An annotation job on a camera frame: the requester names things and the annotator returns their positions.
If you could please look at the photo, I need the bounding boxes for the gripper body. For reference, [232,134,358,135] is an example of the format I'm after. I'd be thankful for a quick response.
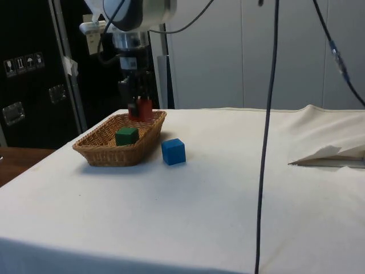
[119,47,151,77]

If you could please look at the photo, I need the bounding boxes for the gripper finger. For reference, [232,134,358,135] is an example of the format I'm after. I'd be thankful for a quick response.
[124,74,141,112]
[140,73,152,101]

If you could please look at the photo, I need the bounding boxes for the red cube block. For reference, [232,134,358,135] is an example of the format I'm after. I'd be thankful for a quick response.
[128,96,153,122]

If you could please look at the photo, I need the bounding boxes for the green cube block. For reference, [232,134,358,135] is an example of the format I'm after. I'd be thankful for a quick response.
[115,127,140,147]

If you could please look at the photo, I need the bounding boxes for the wicker basket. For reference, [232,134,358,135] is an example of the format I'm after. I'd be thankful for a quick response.
[72,110,168,168]

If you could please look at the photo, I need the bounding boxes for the blue cube block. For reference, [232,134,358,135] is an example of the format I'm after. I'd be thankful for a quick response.
[161,138,187,166]

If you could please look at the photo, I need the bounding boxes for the pale lockers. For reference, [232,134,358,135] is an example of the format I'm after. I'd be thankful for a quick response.
[149,0,365,111]

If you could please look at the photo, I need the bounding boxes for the black cabinet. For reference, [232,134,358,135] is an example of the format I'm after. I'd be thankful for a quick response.
[0,0,175,150]

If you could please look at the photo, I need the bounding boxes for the black cable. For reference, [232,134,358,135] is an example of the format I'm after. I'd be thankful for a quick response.
[254,0,282,274]
[148,0,214,35]
[311,0,365,108]
[98,0,128,65]

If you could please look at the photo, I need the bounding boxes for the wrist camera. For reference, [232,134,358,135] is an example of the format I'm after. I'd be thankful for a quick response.
[79,21,108,35]

